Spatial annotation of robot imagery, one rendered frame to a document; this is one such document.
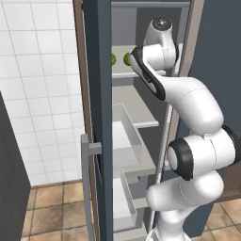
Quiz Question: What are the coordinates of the pale freezer shelf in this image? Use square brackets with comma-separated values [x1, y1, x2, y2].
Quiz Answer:
[111, 44, 185, 80]

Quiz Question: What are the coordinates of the brown wooden housing panel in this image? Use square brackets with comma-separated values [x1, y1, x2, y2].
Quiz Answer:
[72, 0, 101, 241]

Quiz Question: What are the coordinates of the green lime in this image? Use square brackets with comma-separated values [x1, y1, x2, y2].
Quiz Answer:
[122, 52, 133, 67]

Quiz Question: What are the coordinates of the dark blue-grey fridge door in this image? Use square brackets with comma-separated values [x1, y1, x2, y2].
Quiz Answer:
[171, 0, 241, 239]

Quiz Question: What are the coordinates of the dark grey freezer door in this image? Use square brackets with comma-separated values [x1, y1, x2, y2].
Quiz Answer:
[82, 0, 114, 241]

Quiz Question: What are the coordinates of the small white freezer drawer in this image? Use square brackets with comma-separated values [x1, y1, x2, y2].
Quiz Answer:
[112, 169, 139, 233]

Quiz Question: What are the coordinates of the grey freezer body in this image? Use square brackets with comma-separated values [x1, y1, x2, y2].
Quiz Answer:
[110, 0, 193, 241]

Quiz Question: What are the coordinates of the brown wooden cabinet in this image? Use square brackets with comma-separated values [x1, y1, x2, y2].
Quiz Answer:
[215, 161, 241, 202]

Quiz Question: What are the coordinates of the dark grey cabinet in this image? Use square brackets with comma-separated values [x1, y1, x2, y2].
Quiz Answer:
[0, 90, 33, 241]

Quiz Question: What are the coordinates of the grey freezer shelf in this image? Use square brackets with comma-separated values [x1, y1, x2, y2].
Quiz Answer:
[112, 84, 161, 129]

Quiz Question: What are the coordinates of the grey freezer door handle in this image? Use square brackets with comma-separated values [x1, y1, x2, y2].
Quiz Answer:
[80, 134, 104, 241]

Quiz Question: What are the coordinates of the large white freezer drawer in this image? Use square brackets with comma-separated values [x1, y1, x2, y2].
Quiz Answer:
[112, 103, 147, 171]

